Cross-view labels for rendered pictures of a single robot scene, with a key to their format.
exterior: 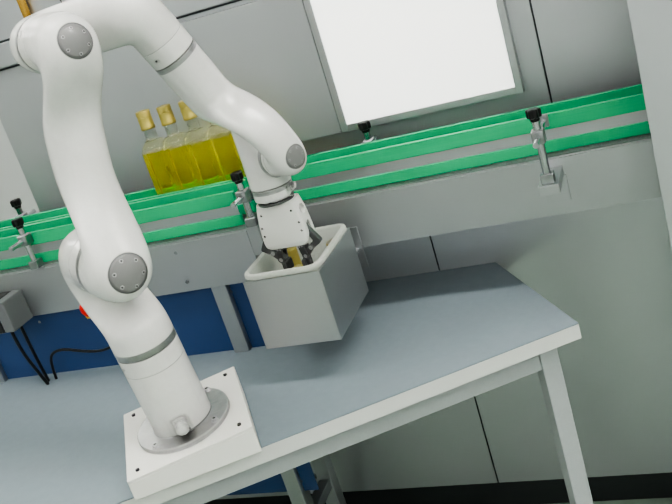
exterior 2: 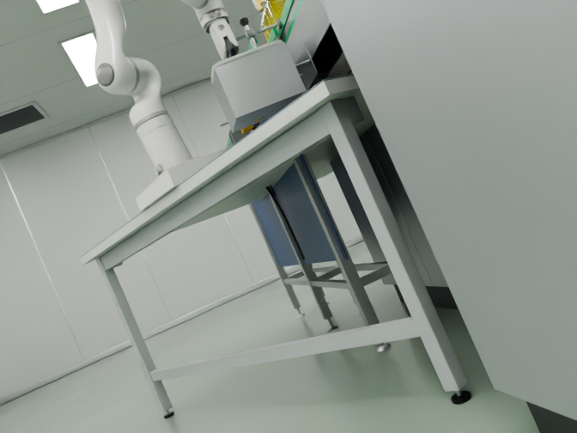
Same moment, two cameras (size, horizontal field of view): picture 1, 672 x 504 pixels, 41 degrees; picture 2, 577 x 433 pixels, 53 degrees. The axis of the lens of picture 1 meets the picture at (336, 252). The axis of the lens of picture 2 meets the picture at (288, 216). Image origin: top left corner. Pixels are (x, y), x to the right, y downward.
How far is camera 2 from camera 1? 1.89 m
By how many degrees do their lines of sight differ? 59
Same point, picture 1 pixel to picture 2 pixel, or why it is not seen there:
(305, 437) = (194, 179)
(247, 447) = (167, 183)
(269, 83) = not seen: outside the picture
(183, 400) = (158, 155)
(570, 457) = (373, 222)
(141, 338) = (132, 115)
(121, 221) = (107, 46)
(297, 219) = (216, 35)
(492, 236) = not seen: hidden behind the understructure
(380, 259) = not seen: hidden behind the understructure
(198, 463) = (154, 191)
